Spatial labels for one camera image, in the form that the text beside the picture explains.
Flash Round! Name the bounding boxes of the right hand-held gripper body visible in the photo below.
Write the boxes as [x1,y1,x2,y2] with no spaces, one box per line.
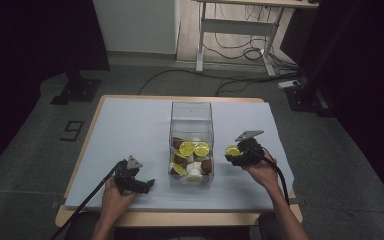
[234,129,266,167]

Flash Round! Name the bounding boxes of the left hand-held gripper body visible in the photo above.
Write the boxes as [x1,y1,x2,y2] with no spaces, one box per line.
[114,155,144,195]

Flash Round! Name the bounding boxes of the gold lid coffee capsule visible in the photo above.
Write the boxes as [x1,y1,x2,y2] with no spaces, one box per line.
[225,144,242,158]

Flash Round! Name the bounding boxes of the clear plastic drawer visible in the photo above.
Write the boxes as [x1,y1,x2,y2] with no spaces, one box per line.
[168,131,215,188]

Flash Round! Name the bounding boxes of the pile of coffee capsules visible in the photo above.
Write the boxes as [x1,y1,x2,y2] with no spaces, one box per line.
[169,136,213,183]

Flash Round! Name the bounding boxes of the person's right hand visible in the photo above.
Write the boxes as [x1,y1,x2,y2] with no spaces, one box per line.
[245,151,281,191]

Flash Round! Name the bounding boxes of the person's left hand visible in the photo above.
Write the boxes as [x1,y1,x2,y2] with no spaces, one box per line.
[101,181,136,221]

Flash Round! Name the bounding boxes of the pale blue table sheet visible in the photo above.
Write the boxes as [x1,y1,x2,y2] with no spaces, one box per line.
[64,97,295,212]

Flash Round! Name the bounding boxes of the wooden table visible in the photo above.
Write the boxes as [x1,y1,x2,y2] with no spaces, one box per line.
[54,94,304,228]

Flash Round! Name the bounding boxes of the person's lap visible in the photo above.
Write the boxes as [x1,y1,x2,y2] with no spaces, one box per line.
[63,211,278,240]

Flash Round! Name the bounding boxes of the black stand base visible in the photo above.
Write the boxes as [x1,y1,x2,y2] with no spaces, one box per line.
[50,69,103,106]
[284,83,335,118]

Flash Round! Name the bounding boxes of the white power strip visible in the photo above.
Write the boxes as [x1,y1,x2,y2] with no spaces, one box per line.
[277,79,301,90]

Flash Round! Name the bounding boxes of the black curtain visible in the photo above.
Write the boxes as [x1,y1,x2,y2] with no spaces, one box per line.
[0,0,111,181]
[281,0,384,211]

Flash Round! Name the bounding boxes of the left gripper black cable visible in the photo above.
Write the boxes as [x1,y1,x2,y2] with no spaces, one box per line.
[50,160,125,240]

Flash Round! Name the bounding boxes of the tangle of black cables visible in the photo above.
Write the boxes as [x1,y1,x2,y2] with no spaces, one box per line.
[202,3,302,73]

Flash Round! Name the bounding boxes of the black floor cable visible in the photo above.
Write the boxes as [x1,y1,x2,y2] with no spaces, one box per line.
[137,68,301,97]

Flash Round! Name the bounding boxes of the white metal frame desk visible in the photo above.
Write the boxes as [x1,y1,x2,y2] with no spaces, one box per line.
[193,0,320,78]

